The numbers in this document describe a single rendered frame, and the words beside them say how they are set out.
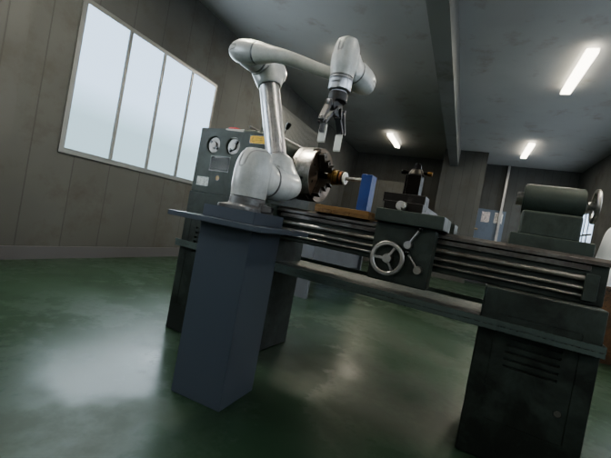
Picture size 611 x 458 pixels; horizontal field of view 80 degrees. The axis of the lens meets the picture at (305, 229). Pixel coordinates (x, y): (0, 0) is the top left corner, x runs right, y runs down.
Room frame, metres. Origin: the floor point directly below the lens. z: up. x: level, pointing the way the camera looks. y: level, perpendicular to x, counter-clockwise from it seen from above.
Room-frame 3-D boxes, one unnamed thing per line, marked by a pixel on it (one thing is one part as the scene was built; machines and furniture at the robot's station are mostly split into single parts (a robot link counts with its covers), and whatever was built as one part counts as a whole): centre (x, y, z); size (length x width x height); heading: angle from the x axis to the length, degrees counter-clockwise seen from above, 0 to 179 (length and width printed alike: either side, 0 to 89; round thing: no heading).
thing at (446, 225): (1.83, -0.55, 0.90); 0.53 x 0.30 x 0.06; 152
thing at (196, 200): (2.34, 0.37, 0.43); 0.60 x 0.48 x 0.86; 62
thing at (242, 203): (1.58, 0.25, 0.83); 0.22 x 0.18 x 0.06; 67
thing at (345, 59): (1.45, -0.04, 1.45); 0.13 x 0.11 x 0.16; 147
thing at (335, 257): (4.55, -0.22, 0.35); 1.32 x 0.68 x 0.71; 147
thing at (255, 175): (1.60, 0.26, 0.97); 0.18 x 0.16 x 0.22; 147
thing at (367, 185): (2.01, -0.29, 1.00); 0.08 x 0.06 x 0.23; 152
